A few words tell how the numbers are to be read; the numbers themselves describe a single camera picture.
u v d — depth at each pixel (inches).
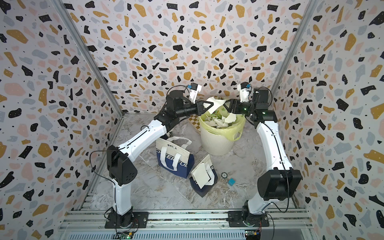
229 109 27.4
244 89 26.3
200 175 26.2
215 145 34.6
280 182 16.8
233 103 26.5
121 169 19.0
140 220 29.0
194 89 26.2
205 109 27.9
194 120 44.7
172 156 30.1
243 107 26.4
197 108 25.9
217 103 28.7
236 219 28.9
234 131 29.8
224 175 35.4
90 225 29.1
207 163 28.2
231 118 35.5
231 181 33.9
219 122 34.4
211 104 28.7
